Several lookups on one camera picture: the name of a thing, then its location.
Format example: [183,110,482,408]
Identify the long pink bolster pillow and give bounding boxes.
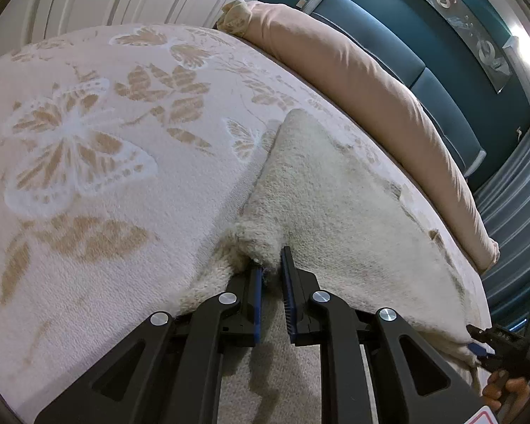
[243,1,501,273]

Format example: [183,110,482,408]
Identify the fluffy cream cloth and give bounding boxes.
[172,108,483,424]

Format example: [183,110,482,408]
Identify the teal padded headboard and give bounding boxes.
[302,0,487,178]

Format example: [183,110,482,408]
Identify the grey-blue curtain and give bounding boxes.
[472,115,530,351]

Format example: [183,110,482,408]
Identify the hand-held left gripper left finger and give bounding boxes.
[34,267,263,424]

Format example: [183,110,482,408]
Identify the small floral cushion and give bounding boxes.
[216,0,253,37]

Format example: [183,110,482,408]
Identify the long framed wall art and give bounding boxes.
[388,0,520,94]

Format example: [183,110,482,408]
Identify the butterfly print blanket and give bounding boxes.
[0,24,492,412]

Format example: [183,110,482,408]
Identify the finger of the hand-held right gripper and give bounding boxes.
[466,324,497,343]
[467,342,497,370]

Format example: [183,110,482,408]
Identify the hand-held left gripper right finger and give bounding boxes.
[280,246,487,424]

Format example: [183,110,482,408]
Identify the person's right hand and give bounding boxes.
[481,368,530,412]

